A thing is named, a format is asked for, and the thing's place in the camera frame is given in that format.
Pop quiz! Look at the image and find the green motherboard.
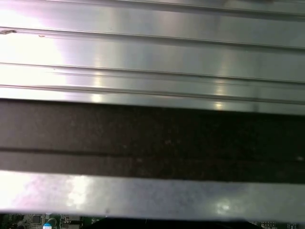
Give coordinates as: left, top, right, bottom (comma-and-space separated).
0, 212, 305, 229

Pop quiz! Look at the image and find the black PC case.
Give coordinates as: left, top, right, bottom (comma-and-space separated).
0, 97, 305, 221

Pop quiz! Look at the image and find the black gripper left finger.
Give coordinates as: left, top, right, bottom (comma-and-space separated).
91, 217, 167, 229

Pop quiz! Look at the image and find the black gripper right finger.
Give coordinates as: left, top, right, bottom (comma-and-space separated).
166, 218, 257, 229

